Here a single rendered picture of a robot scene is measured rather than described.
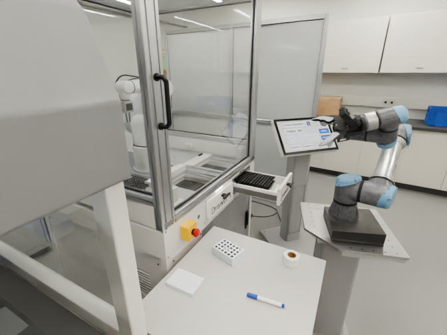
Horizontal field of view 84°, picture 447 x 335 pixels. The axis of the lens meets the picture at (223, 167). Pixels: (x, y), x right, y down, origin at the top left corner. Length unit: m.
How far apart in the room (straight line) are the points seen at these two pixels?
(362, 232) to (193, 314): 0.87
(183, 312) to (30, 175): 0.75
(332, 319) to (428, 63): 3.45
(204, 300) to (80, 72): 0.85
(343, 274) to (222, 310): 0.83
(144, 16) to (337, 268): 1.46
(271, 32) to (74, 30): 2.58
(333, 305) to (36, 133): 1.68
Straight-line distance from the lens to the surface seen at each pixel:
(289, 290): 1.10
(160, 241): 1.10
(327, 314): 1.84
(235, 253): 1.16
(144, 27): 0.88
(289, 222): 2.42
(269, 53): 2.92
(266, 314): 1.01
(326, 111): 4.34
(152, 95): 0.88
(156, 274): 1.27
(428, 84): 4.72
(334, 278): 1.64
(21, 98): 0.39
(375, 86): 4.69
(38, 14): 0.46
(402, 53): 4.33
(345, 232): 1.39
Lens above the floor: 1.55
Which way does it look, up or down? 21 degrees down
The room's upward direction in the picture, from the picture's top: straight up
